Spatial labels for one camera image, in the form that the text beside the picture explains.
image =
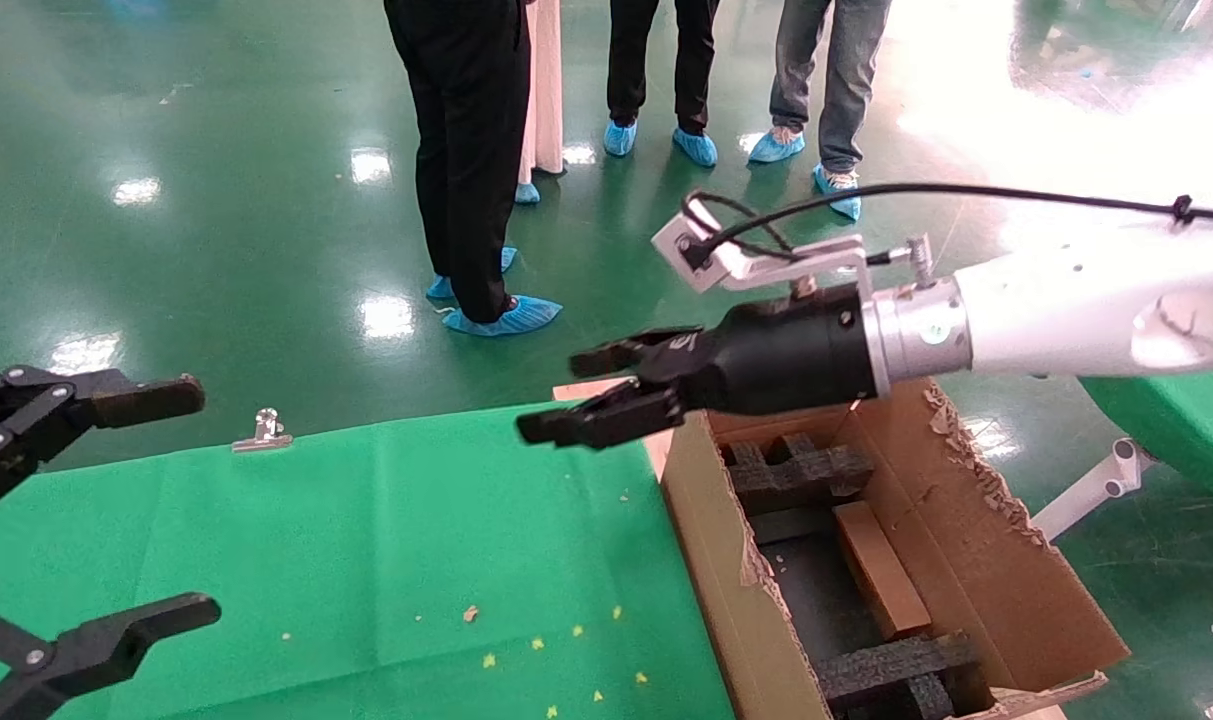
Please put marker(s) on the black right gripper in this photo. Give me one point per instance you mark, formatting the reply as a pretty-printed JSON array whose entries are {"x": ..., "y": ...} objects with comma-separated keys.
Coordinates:
[{"x": 786, "y": 355}]

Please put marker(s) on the small brown cardboard box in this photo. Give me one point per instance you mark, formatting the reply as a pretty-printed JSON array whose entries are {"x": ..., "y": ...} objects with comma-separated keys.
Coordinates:
[{"x": 881, "y": 570}]

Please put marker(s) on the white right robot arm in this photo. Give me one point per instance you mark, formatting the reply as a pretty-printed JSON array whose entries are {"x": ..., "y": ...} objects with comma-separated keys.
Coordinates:
[{"x": 1066, "y": 310}]

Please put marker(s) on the large open cardboard carton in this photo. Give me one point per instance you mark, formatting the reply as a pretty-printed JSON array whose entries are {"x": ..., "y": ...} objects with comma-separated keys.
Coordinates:
[{"x": 1006, "y": 590}]

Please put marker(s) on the blue shoe cover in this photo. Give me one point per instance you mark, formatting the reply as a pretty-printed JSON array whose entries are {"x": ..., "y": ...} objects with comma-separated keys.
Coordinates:
[
  {"x": 620, "y": 138},
  {"x": 696, "y": 147},
  {"x": 527, "y": 193},
  {"x": 440, "y": 287},
  {"x": 511, "y": 318},
  {"x": 838, "y": 178},
  {"x": 778, "y": 148}
]

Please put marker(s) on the metal binder clip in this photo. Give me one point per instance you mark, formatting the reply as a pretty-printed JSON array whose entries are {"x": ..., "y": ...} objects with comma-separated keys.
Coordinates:
[{"x": 263, "y": 432}]

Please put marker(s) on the large green tablecloth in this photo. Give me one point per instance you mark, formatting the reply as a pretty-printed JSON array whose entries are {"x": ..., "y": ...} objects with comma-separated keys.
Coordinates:
[{"x": 366, "y": 520}]

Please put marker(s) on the person in black trousers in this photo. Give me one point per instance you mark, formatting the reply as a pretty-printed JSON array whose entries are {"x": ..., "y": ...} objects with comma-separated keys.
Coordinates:
[
  {"x": 631, "y": 60},
  {"x": 461, "y": 150}
]

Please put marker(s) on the person in white skirt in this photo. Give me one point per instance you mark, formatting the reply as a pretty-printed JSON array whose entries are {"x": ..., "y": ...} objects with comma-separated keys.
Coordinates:
[{"x": 546, "y": 90}]

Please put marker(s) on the person in grey jeans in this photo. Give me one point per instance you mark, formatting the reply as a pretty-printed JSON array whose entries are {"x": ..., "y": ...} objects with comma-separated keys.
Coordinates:
[{"x": 846, "y": 70}]

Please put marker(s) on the white table leg pipe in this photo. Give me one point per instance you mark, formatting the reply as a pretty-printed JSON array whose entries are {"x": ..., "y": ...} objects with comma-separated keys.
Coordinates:
[{"x": 1096, "y": 490}]

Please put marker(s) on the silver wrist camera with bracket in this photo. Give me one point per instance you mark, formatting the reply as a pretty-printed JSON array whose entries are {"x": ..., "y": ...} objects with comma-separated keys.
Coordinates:
[{"x": 686, "y": 250}]

